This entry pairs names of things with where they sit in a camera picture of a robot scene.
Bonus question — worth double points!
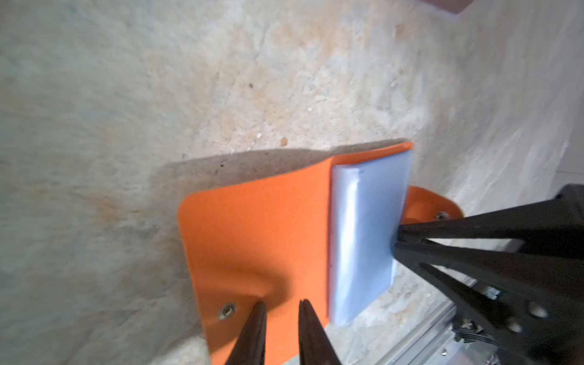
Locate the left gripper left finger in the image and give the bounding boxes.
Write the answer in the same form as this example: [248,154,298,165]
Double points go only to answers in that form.
[225,301,267,365]

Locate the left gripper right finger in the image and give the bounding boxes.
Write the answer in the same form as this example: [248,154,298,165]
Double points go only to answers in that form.
[298,299,341,365]

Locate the orange card holder wallet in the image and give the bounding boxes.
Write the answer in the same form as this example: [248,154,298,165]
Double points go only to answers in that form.
[178,142,463,364]

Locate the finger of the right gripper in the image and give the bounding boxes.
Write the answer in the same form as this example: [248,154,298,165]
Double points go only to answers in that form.
[395,241,583,364]
[398,184,583,259]

